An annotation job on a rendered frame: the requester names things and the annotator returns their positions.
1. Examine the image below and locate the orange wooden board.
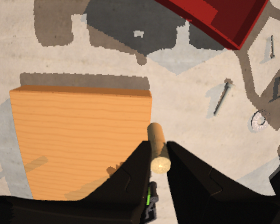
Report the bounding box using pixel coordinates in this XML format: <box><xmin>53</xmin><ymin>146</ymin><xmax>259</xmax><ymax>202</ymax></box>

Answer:
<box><xmin>9</xmin><ymin>85</ymin><xmax>152</xmax><ymax>201</ymax></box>

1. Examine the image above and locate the red open tray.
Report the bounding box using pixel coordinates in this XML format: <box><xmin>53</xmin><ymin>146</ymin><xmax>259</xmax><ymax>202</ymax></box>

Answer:
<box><xmin>155</xmin><ymin>0</ymin><xmax>269</xmax><ymax>50</ymax></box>

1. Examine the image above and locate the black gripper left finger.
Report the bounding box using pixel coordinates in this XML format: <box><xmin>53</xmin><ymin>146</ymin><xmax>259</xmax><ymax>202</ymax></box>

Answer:
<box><xmin>0</xmin><ymin>140</ymin><xmax>152</xmax><ymax>224</ymax></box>

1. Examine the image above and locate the wooden dowel pin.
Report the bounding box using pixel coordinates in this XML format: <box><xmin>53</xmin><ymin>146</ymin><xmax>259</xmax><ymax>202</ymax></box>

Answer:
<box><xmin>147</xmin><ymin>122</ymin><xmax>171</xmax><ymax>174</ymax></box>

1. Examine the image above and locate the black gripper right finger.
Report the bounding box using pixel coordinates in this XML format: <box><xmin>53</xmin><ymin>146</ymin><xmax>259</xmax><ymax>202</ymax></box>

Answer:
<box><xmin>166</xmin><ymin>141</ymin><xmax>280</xmax><ymax>224</ymax></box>

